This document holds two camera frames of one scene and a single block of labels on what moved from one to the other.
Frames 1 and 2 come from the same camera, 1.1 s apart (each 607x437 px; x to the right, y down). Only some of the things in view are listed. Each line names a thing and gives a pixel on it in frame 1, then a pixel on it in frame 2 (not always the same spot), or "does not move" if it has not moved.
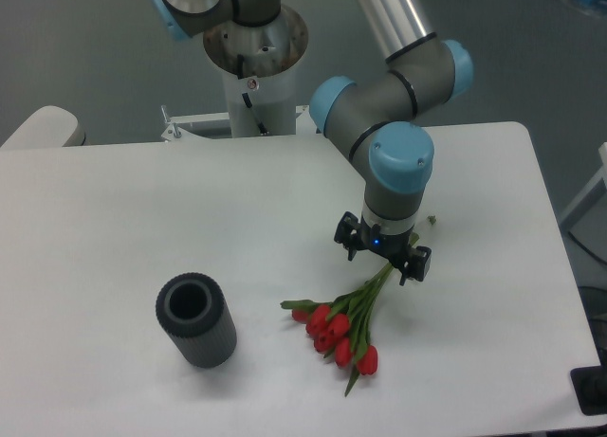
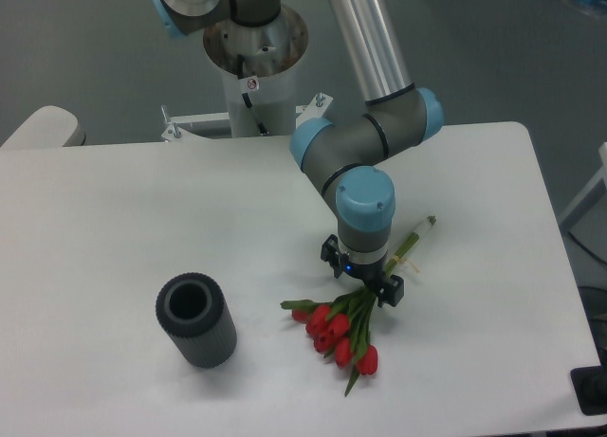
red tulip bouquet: (340, 327) does not move
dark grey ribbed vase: (193, 310) does not move
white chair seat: (47, 127) does not move
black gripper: (354, 233) -> (387, 288)
